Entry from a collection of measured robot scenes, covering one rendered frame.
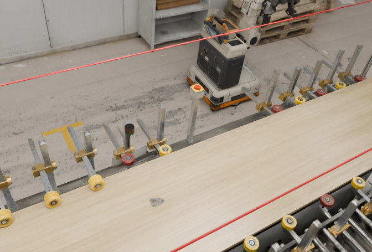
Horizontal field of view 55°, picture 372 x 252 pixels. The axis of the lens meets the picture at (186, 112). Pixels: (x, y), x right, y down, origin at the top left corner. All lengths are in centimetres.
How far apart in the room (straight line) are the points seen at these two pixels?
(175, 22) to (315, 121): 311
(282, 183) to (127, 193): 96
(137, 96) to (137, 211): 229
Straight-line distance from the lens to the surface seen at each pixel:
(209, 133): 281
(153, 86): 433
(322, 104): 309
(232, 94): 401
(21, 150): 374
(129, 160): 230
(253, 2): 379
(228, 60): 371
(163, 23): 537
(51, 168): 226
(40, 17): 470
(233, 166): 235
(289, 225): 219
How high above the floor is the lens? 266
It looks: 42 degrees down
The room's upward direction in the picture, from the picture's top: 7 degrees clockwise
